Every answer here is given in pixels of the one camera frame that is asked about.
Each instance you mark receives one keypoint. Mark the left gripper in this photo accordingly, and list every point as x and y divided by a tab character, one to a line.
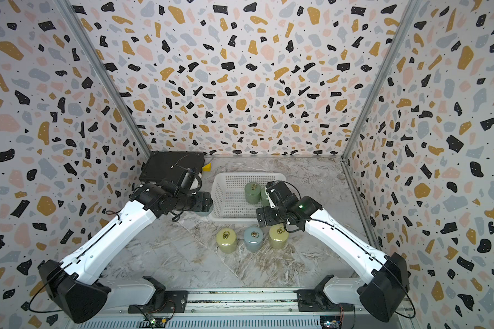
204	201

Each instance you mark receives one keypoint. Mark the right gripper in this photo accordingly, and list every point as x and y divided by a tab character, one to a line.
267	220

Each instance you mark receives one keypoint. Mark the yellow-green canister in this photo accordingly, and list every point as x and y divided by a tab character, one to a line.
226	239
278	236

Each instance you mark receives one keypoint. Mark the blue-grey canister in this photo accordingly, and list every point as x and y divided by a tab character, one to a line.
253	239

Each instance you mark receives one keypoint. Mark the green canister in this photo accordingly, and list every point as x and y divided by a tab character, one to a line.
252	192
265	200

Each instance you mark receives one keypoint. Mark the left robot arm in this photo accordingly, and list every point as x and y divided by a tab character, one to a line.
74	284

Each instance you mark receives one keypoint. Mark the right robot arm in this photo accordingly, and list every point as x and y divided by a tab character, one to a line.
382	283

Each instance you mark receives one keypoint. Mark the white plastic perforated basket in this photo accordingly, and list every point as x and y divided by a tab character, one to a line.
228	195

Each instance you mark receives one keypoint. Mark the small yellow object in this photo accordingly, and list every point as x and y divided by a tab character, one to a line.
206	167

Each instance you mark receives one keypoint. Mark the black flat case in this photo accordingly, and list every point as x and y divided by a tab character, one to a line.
157	168

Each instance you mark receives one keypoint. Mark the right circuit board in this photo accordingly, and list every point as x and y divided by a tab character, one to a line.
330	322

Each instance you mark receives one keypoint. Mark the small green circuit board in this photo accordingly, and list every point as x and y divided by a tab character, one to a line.
157	322

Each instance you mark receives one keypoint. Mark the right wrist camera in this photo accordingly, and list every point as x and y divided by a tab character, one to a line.
282	194

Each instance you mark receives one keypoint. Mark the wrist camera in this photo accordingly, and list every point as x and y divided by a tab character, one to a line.
282	194
188	181

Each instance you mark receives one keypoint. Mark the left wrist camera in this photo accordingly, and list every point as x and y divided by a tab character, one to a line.
188	181

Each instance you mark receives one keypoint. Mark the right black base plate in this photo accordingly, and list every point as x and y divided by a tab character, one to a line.
310	300

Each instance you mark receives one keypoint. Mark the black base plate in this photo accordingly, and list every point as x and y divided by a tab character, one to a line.
163	302
310	300

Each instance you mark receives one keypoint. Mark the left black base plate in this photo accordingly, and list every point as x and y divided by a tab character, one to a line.
163	302

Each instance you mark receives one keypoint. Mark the aluminium mounting rail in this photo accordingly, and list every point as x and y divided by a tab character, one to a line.
247	308

